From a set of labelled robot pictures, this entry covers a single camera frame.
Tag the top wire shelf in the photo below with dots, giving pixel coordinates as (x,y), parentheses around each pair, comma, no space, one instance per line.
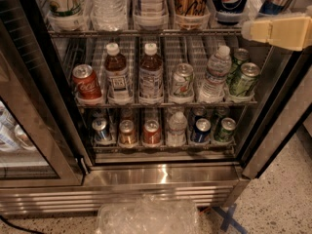
(146,33)

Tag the clear plastic container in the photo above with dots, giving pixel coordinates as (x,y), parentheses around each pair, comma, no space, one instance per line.
(149,215)

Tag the silver blue can bottom shelf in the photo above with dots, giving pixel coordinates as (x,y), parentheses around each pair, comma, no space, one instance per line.
(101,128)

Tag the blue pepsi can bottom shelf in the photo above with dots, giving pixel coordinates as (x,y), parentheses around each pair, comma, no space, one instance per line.
(201,131)

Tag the green can bottom shelf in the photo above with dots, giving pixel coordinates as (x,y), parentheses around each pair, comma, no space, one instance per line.
(225,130)

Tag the brown tea bottle left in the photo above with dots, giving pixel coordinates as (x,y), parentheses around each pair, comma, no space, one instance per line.
(117,73)

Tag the stainless steel display fridge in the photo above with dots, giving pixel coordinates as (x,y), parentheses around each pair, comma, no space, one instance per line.
(208,178)

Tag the white diet soda can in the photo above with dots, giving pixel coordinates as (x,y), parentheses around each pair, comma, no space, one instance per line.
(182,80)

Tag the white label bottle top shelf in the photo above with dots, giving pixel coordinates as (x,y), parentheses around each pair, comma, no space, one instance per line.
(149,14)

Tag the orange brown can bottom shelf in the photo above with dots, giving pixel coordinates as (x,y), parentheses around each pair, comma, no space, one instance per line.
(127,132)

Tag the brown tea bottle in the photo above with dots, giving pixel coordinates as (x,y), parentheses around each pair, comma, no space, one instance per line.
(150,73)
(117,73)

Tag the blue tape cross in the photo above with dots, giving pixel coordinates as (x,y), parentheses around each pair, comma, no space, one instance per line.
(228,219)

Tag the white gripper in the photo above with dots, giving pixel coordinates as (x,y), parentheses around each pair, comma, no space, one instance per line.
(282,31)

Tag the red coca cola can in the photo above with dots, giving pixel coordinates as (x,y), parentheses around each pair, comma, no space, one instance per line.
(86,81)

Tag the clear water bottle middle shelf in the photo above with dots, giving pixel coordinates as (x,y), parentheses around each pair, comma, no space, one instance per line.
(218,66)

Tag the open fridge door right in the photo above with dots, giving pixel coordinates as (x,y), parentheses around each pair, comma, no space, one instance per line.
(293,108)

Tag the green soda can front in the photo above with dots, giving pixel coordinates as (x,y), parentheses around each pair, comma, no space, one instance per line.
(244,80)

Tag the clear water bottle shelf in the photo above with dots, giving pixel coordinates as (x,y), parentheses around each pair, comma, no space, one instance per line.
(218,66)
(109,15)

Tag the clear water bottle top shelf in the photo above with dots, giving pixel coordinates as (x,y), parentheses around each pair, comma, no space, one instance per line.
(109,15)

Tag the gold brown tall can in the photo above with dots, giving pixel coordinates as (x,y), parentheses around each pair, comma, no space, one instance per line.
(191,14)

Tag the glass fridge door left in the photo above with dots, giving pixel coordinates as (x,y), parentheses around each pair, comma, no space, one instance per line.
(36,93)

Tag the red can bottom shelf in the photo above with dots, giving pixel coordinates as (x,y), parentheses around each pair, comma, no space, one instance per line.
(151,132)

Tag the brown tea bottle right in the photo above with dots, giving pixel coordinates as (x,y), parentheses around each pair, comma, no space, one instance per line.
(150,73)

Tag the green soda can rear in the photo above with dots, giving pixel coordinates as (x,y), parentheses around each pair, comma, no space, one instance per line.
(240,57)

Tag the water bottle bottom shelf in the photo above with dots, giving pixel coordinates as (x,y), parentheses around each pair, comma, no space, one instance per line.
(176,129)

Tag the middle wire shelf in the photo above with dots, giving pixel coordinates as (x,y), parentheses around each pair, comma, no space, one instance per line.
(170,104)

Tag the green soda can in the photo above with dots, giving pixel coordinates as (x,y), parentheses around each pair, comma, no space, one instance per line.
(240,57)
(244,80)

